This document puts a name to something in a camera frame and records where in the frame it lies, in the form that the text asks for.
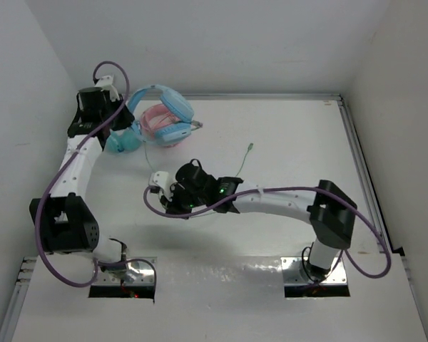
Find metal base plate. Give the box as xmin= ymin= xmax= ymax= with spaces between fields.
xmin=94 ymin=257 xmax=157 ymax=286
xmin=280 ymin=256 xmax=347 ymax=286

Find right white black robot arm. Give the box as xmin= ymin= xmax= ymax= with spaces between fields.
xmin=149 ymin=160 xmax=357 ymax=283

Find teal headphones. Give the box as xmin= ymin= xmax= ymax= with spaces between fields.
xmin=105 ymin=128 xmax=142 ymax=153

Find right aluminium frame rail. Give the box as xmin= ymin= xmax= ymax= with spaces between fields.
xmin=337 ymin=98 xmax=392 ymax=251

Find pink headphones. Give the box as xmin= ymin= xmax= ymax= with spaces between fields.
xmin=139 ymin=104 xmax=189 ymax=147

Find aluminium frame rail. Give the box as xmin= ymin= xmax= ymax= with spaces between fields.
xmin=183 ymin=93 xmax=342 ymax=101
xmin=337 ymin=98 xmax=392 ymax=251

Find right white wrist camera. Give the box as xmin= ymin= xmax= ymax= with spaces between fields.
xmin=148 ymin=171 xmax=176 ymax=200

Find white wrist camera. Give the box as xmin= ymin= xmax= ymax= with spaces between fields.
xmin=95 ymin=75 xmax=121 ymax=102
xmin=148 ymin=171 xmax=176 ymax=200

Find light blue headphones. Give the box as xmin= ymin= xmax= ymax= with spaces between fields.
xmin=127 ymin=84 xmax=203 ymax=146

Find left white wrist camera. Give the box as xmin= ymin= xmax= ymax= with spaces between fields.
xmin=95 ymin=75 xmax=121 ymax=102

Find green headphone cable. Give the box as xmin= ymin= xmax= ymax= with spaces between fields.
xmin=142 ymin=142 xmax=255 ymax=220

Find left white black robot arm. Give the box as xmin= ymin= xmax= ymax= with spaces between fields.
xmin=29 ymin=80 xmax=133 ymax=264

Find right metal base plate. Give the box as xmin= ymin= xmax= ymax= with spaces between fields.
xmin=280 ymin=256 xmax=347 ymax=286

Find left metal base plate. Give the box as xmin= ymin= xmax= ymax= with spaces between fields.
xmin=94 ymin=257 xmax=157 ymax=286

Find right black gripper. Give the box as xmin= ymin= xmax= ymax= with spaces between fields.
xmin=161 ymin=180 xmax=208 ymax=219

